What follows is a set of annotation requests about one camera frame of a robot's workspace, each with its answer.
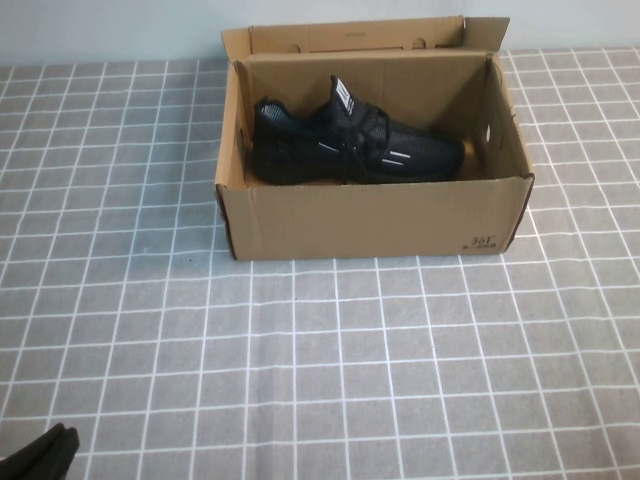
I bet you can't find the brown cardboard shoe box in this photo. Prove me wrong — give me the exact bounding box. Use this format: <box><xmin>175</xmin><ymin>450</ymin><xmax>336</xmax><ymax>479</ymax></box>
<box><xmin>213</xmin><ymin>14</ymin><xmax>536</xmax><ymax>262</ymax></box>

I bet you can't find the grey white-checked tablecloth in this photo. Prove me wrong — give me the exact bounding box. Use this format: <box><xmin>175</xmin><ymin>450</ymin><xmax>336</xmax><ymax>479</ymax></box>
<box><xmin>0</xmin><ymin>44</ymin><xmax>640</xmax><ymax>480</ymax></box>

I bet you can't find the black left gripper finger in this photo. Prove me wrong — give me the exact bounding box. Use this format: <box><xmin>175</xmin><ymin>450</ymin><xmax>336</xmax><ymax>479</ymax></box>
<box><xmin>37</xmin><ymin>422</ymin><xmax>70</xmax><ymax>480</ymax></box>
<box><xmin>62</xmin><ymin>427</ymin><xmax>82</xmax><ymax>480</ymax></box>

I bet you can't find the black mesh sneaker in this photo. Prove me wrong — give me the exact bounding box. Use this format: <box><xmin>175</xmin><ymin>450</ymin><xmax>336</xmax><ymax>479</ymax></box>
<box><xmin>251</xmin><ymin>74</ymin><xmax>466</xmax><ymax>186</ymax></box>

